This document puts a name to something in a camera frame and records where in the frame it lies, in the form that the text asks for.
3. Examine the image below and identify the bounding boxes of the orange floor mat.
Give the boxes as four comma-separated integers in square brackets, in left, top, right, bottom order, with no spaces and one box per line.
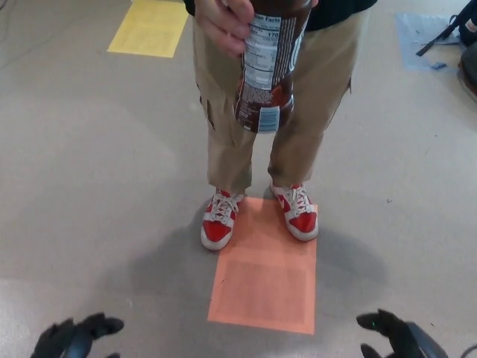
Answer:
[206,196,319,336]

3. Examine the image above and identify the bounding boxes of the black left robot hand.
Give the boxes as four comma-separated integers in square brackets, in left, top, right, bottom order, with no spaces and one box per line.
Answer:
[31,313,125,358]

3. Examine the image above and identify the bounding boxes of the yellow floor mat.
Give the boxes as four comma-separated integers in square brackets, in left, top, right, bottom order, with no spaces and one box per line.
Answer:
[107,0,190,59]

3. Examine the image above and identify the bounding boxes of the black backpack with strap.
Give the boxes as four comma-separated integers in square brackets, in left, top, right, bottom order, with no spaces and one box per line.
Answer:
[416,0,477,57]

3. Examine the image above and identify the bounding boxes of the khaki trousers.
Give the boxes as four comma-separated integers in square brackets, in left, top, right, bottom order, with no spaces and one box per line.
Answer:
[192,7,372,195]

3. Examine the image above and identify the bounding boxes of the brown protein shake bottle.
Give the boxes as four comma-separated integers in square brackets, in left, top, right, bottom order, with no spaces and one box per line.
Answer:
[233,0,312,134]

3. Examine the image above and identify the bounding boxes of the black shirt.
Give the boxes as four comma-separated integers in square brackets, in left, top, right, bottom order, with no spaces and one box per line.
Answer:
[185,0,376,33]

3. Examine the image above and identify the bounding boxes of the person's bare hand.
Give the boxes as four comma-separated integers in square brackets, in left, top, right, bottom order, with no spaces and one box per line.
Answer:
[196,0,258,59]

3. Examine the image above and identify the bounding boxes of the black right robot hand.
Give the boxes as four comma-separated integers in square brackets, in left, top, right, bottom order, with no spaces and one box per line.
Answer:
[356,308,450,358]

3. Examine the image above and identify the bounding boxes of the red white sneaker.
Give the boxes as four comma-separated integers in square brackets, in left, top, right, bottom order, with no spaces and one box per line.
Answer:
[200,188,245,251]
[270,181,320,242]

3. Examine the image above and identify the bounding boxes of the blue floor mat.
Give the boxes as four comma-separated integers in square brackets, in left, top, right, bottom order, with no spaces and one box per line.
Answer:
[394,13,467,74]

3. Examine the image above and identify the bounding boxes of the dark grey chair base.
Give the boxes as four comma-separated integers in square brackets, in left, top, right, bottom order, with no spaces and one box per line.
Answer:
[456,46,477,101]

